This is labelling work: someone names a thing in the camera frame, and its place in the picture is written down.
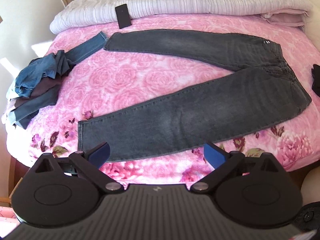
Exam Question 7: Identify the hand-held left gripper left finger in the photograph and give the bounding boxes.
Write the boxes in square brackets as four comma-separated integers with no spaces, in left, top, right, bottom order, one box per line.
[32,141,124,193]

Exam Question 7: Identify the light pink garment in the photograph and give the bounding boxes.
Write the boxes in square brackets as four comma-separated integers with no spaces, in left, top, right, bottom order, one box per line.
[1,99,17,126]

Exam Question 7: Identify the pale blue garment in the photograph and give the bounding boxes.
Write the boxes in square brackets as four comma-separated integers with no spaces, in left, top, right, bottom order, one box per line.
[5,81,20,101]

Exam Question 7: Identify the grey striped quilt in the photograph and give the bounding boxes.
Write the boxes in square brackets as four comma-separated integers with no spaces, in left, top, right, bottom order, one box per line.
[49,0,314,34]

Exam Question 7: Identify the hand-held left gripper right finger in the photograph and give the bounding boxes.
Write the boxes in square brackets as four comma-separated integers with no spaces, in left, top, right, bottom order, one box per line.
[190,142,282,193]

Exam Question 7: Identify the dark grey garment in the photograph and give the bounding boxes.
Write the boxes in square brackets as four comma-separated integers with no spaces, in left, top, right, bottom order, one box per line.
[11,85,61,130]

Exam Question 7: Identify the grey jeans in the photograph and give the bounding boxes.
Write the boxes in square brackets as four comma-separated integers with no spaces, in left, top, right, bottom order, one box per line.
[77,29,312,162]

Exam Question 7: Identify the black cloth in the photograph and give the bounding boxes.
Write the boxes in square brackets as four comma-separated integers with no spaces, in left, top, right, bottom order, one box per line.
[311,64,320,94]

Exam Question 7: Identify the dark brown garment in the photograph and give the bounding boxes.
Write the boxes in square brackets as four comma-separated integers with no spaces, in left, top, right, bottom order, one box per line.
[30,76,65,98]

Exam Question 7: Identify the blue jeans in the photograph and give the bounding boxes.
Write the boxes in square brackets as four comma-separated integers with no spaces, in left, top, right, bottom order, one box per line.
[14,31,108,98]

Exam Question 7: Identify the folded pale pink sheet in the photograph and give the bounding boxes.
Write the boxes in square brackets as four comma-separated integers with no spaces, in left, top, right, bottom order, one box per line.
[261,8,307,29]

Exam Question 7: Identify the pink rose blanket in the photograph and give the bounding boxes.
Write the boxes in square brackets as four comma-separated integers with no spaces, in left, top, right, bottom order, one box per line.
[5,12,320,182]

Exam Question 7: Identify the black smartphone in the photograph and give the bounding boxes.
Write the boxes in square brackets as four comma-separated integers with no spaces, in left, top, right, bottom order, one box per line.
[115,4,132,29]

